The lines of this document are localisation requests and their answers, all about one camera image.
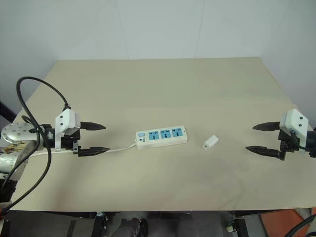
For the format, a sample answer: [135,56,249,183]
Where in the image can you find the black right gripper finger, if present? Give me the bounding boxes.
[252,120,281,132]
[245,145,281,160]

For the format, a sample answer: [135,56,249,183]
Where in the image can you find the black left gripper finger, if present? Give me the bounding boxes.
[80,121,107,131]
[77,147,111,158]

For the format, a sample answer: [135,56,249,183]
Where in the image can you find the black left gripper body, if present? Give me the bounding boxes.
[60,128,82,156]

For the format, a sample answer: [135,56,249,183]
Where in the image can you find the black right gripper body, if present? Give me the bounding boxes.
[277,128,301,161]

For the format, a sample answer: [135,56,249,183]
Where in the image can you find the white plug adapter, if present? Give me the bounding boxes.
[201,134,220,151]

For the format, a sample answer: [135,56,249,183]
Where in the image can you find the white power strip blue sockets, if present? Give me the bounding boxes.
[135,125,189,151]

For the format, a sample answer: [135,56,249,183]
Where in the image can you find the black slanted bar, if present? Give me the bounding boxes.
[0,99,18,123]

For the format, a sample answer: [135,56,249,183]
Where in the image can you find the orange floor panel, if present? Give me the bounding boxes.
[258,208,316,237]

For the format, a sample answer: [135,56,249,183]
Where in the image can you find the dark grey rounded shape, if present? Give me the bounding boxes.
[114,211,149,237]

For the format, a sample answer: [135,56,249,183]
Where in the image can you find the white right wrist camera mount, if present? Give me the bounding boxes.
[279,108,310,149]

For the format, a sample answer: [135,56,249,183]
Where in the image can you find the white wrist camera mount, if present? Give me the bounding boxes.
[279,108,310,149]
[54,108,81,152]

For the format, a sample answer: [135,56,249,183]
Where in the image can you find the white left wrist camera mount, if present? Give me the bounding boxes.
[54,108,81,152]

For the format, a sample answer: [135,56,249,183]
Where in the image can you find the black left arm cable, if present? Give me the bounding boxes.
[0,77,73,218]

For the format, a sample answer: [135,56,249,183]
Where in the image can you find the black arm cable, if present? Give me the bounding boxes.
[288,214,316,237]
[0,77,73,218]

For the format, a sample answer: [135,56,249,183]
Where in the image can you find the white power strip cord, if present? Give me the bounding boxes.
[31,142,138,157]

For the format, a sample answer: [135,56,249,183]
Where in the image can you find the black metal table frame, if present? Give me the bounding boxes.
[0,209,250,237]

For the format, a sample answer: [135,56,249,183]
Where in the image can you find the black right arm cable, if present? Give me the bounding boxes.
[288,214,316,237]

